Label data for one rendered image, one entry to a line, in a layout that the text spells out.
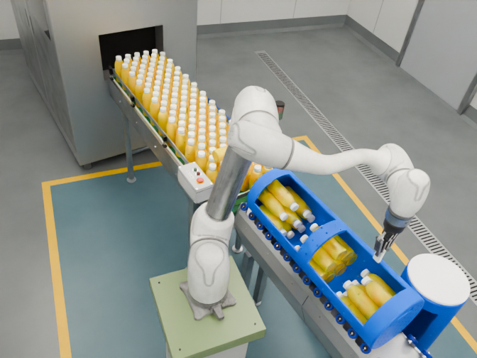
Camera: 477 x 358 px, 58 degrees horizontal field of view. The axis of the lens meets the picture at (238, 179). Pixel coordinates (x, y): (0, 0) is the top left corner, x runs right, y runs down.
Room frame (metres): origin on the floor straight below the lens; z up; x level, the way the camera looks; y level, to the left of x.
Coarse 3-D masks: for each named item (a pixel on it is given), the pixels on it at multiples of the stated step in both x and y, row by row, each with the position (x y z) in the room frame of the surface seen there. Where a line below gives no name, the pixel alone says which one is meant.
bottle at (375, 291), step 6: (366, 282) 1.07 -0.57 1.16; (372, 282) 1.07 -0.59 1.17; (366, 288) 1.05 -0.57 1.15; (372, 288) 1.04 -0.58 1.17; (378, 288) 1.03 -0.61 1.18; (384, 288) 1.04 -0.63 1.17; (372, 294) 1.02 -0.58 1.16; (378, 294) 1.01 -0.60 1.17; (384, 294) 1.01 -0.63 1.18; (378, 300) 0.99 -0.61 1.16; (384, 300) 0.99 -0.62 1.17; (378, 306) 0.98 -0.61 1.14
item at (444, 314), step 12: (420, 312) 1.33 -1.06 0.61; (432, 312) 1.10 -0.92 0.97; (444, 312) 1.10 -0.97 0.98; (456, 312) 1.12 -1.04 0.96; (420, 324) 1.30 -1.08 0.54; (432, 324) 1.10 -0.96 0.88; (444, 324) 1.11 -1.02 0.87; (420, 336) 1.10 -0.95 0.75; (432, 336) 1.10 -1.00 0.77; (420, 348) 1.10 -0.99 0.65
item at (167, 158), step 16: (112, 80) 2.81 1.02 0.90; (112, 96) 2.81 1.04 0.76; (128, 112) 2.55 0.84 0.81; (128, 128) 2.70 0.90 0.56; (144, 128) 2.33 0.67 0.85; (128, 144) 2.68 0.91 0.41; (160, 144) 2.13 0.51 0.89; (128, 160) 2.68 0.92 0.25; (160, 160) 2.14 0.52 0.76; (176, 160) 1.99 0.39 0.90; (128, 176) 2.68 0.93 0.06; (176, 176) 1.96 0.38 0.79
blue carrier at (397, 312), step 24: (312, 192) 1.52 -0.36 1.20; (264, 216) 1.42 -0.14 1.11; (336, 216) 1.38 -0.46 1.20; (288, 240) 1.41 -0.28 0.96; (312, 240) 1.23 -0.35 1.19; (360, 240) 1.24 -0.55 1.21; (360, 264) 1.26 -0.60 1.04; (384, 264) 1.13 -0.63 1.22; (336, 288) 1.17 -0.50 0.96; (408, 288) 1.02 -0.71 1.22; (384, 312) 0.91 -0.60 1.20; (408, 312) 0.94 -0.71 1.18; (360, 336) 0.90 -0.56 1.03; (384, 336) 0.89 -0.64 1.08
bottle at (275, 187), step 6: (276, 180) 1.60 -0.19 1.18; (270, 186) 1.57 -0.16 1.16; (276, 186) 1.56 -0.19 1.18; (282, 186) 1.56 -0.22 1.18; (276, 192) 1.53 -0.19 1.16; (282, 192) 1.52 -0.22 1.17; (288, 192) 1.52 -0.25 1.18; (276, 198) 1.53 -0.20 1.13; (282, 198) 1.50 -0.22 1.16; (288, 198) 1.49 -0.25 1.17; (294, 198) 1.50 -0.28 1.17; (282, 204) 1.49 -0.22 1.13; (288, 204) 1.47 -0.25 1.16
